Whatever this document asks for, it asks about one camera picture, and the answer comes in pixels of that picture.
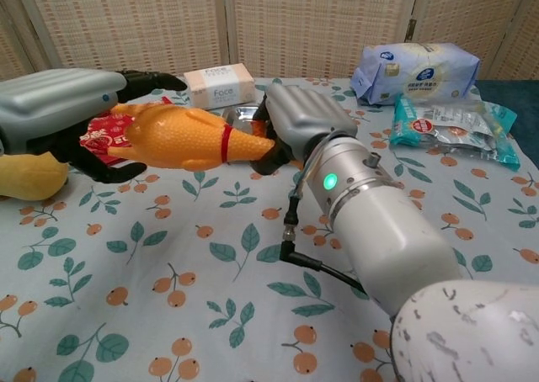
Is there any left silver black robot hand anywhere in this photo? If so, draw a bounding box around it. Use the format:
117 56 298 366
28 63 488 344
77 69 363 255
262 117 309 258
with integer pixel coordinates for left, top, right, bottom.
0 67 189 184

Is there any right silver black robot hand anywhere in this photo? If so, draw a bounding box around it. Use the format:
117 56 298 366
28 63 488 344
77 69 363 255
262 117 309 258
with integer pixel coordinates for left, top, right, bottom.
248 82 359 176

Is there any yellow rubber chicken toy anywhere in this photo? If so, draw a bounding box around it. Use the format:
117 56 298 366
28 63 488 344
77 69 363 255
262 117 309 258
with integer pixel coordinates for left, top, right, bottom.
108 102 277 173

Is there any yellow plush toy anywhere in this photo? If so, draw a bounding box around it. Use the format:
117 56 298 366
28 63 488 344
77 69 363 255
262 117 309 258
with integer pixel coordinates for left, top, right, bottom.
0 153 71 201

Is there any peach Face tissue pack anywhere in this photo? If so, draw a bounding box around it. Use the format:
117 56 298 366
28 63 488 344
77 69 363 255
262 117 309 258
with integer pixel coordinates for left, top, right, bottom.
183 62 256 110

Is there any light blue tissue pack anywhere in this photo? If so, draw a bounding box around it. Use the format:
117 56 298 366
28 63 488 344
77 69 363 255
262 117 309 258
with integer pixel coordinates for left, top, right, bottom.
352 41 482 106

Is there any woven folding screen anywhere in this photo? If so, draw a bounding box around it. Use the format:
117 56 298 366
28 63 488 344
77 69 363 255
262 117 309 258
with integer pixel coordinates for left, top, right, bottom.
0 0 539 87

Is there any teal snack bag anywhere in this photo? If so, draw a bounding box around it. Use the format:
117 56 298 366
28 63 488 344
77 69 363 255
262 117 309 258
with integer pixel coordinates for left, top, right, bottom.
387 92 520 172

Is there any floral leaf print tablecloth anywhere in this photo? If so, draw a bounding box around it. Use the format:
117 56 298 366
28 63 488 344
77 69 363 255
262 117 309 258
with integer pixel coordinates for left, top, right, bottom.
0 77 539 382

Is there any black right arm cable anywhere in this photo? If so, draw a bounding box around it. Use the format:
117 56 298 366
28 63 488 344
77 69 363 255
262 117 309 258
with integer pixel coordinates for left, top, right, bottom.
279 179 367 294

